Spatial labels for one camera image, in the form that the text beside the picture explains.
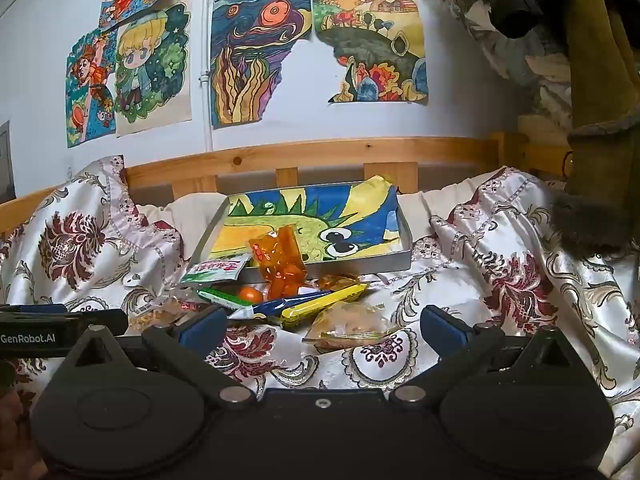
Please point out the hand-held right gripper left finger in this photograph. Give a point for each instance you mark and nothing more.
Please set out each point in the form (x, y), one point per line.
(202, 330)

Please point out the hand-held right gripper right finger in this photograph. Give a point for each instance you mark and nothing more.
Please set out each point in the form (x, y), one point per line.
(445, 330)

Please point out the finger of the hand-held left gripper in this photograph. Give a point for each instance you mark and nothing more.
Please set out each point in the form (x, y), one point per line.
(105, 321)

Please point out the green stick snack packet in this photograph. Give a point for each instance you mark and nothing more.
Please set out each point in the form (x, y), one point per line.
(217, 297)

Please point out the clear labelled snack bag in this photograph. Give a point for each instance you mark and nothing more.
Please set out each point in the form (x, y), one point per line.
(157, 315)

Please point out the white green snack packet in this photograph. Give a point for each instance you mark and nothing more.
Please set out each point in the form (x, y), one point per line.
(215, 270)

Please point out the blue snack packet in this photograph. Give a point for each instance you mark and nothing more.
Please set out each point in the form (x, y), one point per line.
(280, 306)

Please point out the clear cracker bag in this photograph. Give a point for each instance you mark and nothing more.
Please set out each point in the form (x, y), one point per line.
(350, 327)

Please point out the orange jelly packet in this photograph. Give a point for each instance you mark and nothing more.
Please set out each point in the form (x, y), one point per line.
(280, 260)

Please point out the gold foil snack packet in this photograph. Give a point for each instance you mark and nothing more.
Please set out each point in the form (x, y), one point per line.
(337, 282)

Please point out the yellow stick snack packet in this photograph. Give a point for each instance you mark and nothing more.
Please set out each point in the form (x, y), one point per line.
(325, 302)

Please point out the floral satin blanket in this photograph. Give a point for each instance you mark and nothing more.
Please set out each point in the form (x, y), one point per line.
(75, 240)

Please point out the grey tray with dinosaur drawing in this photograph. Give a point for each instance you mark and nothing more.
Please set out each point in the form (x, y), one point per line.
(280, 220)

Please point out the grey floral hanging cloth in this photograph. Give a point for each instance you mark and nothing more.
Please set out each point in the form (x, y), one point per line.
(520, 60)

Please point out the grey wall panel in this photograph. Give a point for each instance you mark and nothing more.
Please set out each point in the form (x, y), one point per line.
(5, 160)

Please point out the wooden bed frame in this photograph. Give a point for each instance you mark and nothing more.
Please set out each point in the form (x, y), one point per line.
(320, 152)

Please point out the orange-haired girl wall drawing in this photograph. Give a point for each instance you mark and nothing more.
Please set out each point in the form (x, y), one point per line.
(90, 90)

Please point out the blond child wall drawing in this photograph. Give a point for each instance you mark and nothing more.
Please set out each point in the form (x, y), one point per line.
(150, 70)

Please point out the white wall pipe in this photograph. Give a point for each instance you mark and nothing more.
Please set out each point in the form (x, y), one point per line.
(207, 70)

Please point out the swirly sky wall drawing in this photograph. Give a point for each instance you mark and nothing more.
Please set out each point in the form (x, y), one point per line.
(255, 50)

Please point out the landscape wall drawing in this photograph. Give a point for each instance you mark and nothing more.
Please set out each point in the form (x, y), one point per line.
(370, 40)

